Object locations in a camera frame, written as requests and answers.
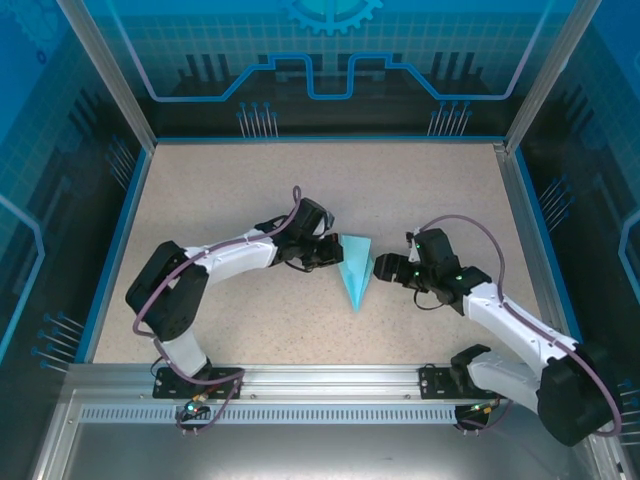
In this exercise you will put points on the teal paper sheet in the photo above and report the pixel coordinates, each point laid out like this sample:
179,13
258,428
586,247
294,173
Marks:
356,270

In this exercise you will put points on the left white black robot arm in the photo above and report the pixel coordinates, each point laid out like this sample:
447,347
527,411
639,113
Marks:
235,257

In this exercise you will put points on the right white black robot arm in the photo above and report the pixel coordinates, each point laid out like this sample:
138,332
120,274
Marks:
510,320

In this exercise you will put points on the aluminium mounting beam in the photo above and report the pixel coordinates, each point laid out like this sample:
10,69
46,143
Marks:
325,380

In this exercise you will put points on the blue edge strip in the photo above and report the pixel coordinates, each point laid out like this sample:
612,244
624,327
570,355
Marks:
533,200
120,250

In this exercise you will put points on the slotted metal strip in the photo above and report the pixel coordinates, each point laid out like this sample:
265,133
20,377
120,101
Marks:
325,414

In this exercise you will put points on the grey metal tray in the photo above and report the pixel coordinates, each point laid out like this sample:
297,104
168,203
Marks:
320,450

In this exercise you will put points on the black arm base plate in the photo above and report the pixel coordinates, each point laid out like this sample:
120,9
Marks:
225,382
432,382

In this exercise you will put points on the aluminium side rail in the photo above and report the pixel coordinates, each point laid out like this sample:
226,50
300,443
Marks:
517,200

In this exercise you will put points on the aluminium frame post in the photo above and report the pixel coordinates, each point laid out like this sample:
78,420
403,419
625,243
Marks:
120,80
542,80

